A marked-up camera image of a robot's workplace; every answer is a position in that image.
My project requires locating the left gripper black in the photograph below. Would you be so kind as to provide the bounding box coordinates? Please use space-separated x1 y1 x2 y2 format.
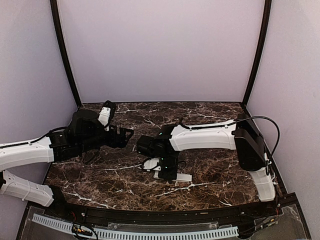
78 123 134 153

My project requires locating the white remote control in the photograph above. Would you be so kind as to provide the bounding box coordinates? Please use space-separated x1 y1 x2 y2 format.
153 170 192 183

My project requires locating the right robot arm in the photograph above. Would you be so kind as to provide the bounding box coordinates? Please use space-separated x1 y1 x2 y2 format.
136 113 276 217

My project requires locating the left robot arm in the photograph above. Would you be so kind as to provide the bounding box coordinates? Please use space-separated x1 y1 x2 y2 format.
0 107 134 218

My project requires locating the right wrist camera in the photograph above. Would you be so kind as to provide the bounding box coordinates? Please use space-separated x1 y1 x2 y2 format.
141 158 161 172

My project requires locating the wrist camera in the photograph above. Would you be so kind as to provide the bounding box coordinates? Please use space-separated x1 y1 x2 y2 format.
98 100 117 131
141 158 161 172

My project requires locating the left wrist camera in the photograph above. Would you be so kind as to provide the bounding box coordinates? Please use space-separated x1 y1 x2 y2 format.
98 100 117 131

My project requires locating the grey slotted cable duct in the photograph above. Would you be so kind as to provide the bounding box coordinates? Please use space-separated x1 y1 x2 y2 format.
32 213 239 240

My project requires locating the black front rail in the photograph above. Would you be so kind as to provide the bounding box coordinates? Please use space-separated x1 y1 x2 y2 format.
44 193 298 232

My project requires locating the left black frame post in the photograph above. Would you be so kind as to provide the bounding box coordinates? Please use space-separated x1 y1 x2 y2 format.
49 0 82 109

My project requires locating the black frame post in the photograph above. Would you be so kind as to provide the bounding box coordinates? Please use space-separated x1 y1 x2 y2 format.
49 0 82 109
241 0 272 110

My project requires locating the right black frame post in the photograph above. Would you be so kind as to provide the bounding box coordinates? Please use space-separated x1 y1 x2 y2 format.
241 0 272 110

